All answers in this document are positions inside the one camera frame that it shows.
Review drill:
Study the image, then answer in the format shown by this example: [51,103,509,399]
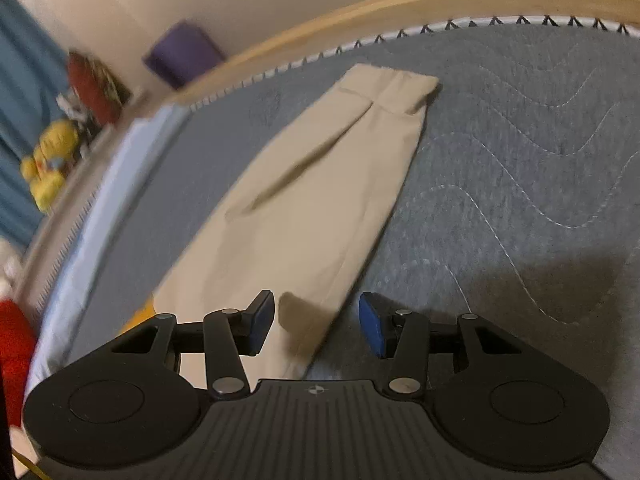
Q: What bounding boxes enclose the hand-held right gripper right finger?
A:
[359,291,526,401]

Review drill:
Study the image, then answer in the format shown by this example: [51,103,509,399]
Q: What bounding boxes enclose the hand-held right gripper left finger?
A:
[111,289,277,401]

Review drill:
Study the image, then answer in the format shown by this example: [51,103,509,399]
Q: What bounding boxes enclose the beige pants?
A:
[152,62,441,383]

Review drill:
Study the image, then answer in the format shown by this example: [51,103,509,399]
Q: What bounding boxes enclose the orange cloth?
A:
[120,300,158,336]

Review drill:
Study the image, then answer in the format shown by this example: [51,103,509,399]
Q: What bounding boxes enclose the light blue bed sheet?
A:
[27,105,193,386]

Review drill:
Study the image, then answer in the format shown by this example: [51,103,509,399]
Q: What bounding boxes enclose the red garment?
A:
[0,297,38,431]

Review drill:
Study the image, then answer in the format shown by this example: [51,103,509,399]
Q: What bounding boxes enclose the yellow plush toy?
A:
[20,120,83,213]

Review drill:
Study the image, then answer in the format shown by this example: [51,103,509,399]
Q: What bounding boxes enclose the purple rolled mat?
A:
[142,22,226,88]

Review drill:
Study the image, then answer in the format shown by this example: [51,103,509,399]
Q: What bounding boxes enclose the white and black toy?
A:
[57,92,96,136]

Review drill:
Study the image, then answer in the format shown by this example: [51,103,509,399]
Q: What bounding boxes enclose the red bag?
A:
[67,50,133,126]

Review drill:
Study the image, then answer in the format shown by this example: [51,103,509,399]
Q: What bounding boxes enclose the blue curtain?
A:
[0,0,73,246]

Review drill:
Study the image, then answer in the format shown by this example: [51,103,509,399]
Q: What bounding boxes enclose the yellow cable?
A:
[14,447,48,480]

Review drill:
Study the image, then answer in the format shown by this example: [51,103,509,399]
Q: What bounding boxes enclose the wooden bed frame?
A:
[22,0,640,311]

